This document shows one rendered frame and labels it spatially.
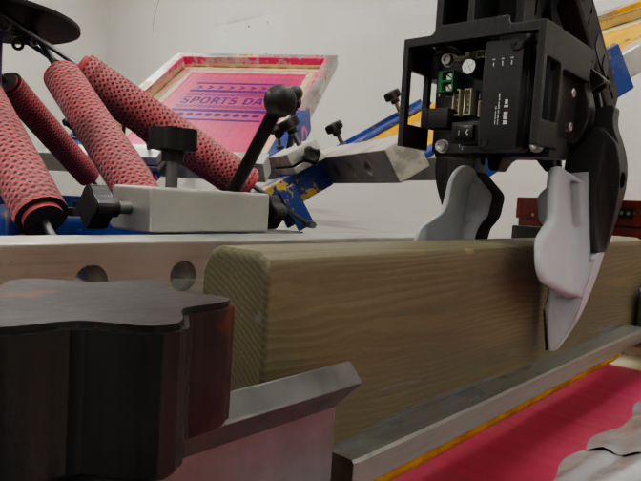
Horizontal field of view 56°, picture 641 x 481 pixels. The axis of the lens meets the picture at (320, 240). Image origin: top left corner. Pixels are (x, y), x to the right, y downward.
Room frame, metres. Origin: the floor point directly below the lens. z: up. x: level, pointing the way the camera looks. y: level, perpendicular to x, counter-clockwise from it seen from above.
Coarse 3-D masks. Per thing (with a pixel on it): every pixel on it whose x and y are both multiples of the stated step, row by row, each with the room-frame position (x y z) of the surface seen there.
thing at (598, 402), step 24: (576, 384) 0.43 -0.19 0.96; (600, 384) 0.43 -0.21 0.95; (624, 384) 0.43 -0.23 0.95; (528, 408) 0.37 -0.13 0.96; (552, 408) 0.37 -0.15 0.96; (576, 408) 0.37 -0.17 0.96; (600, 408) 0.37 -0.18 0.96; (624, 408) 0.38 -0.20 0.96; (528, 432) 0.33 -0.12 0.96; (552, 432) 0.33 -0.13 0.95; (576, 432) 0.33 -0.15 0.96; (600, 432) 0.33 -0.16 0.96
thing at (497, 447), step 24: (480, 432) 0.32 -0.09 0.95; (504, 432) 0.32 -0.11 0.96; (456, 456) 0.29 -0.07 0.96; (480, 456) 0.29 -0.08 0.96; (504, 456) 0.29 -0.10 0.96; (528, 456) 0.29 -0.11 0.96; (552, 456) 0.30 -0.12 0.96; (408, 480) 0.26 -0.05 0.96; (432, 480) 0.26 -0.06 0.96; (456, 480) 0.26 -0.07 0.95; (480, 480) 0.26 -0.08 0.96; (504, 480) 0.27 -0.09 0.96; (528, 480) 0.27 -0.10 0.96
